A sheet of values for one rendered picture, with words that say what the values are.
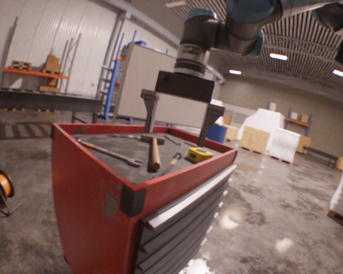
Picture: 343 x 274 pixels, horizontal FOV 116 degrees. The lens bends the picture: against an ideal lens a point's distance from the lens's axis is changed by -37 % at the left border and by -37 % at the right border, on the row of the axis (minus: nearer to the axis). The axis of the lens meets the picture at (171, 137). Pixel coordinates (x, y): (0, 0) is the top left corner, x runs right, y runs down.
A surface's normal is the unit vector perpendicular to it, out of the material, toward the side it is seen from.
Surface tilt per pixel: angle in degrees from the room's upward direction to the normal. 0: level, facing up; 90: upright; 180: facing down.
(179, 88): 90
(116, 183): 90
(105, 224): 90
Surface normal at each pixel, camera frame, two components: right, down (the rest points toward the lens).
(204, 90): -0.22, 0.14
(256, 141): -0.49, 0.05
